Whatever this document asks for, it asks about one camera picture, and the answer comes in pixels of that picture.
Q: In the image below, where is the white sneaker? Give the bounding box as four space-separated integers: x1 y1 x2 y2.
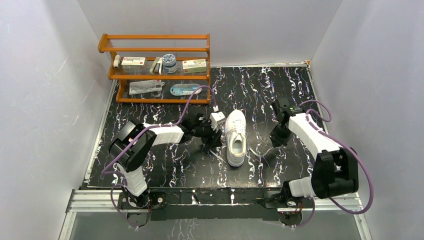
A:
224 109 247 167

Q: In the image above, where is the white shoelace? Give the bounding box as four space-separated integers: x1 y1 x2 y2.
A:
225 130 274 168

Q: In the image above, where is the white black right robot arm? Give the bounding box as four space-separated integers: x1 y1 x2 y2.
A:
269 98 359 207

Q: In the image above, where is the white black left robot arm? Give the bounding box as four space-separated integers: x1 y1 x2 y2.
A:
109 111 226 208

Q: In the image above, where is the blue packaged toothbrush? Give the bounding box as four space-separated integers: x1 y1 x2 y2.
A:
170 83 202 97

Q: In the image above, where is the white green box right shelf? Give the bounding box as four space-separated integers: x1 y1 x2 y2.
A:
182 58 208 74

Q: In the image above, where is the white packaged item lower shelf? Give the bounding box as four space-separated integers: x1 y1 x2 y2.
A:
128 79 165 95

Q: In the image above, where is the blue white round jar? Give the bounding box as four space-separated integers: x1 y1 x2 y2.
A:
162 53 178 74

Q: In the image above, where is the orange wooden shelf rack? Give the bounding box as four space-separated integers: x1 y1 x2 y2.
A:
97 33 211 104

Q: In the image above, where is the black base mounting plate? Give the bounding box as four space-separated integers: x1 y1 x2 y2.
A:
115 187 313 226

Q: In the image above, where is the white box left shelf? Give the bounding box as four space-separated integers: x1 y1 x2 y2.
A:
120 56 148 70

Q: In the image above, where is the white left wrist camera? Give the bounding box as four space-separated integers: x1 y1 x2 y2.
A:
209 105 226 130

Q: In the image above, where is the white handle tool left shelf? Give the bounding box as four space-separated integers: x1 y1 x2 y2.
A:
113 54 121 69

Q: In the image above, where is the aluminium rail frame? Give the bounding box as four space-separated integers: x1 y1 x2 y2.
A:
66 189 365 214

